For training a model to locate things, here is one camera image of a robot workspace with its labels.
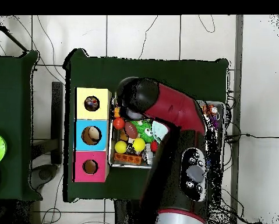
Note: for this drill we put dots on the white cloth with colourful spots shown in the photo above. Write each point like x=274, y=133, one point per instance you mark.
x=91, y=103

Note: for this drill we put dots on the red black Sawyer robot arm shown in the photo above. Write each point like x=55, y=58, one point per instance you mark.
x=176, y=107

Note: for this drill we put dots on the metal mesh bin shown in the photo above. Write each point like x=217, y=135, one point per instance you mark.
x=111, y=154

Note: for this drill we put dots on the wooden box with three holes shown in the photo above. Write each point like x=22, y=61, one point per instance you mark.
x=99, y=112

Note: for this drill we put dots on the green spiky toy with eyes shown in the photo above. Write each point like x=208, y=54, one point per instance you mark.
x=145, y=130

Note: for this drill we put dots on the brown toy football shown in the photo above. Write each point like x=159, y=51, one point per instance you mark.
x=131, y=130

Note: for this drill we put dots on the orange ball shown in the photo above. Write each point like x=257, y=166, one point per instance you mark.
x=118, y=123

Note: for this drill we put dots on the large yellow ball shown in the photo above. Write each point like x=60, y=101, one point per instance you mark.
x=138, y=144

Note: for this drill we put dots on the orange toy building brick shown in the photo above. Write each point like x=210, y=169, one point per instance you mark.
x=117, y=112

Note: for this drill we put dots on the small yellow ball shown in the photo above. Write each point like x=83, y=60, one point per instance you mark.
x=121, y=147

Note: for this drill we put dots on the orange ribbed toy block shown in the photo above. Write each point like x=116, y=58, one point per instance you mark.
x=127, y=158

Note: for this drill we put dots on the dark green tablecloth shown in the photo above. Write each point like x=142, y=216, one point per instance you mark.
x=153, y=67

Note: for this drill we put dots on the orange striped tiger plush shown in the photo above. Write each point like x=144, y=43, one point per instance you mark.
x=209, y=109

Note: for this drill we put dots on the dark green side table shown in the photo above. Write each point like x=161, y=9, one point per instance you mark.
x=11, y=105

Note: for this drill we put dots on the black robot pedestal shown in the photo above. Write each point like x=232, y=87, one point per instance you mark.
x=125, y=214

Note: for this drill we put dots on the grey metal rail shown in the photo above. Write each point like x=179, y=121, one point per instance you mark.
x=239, y=46

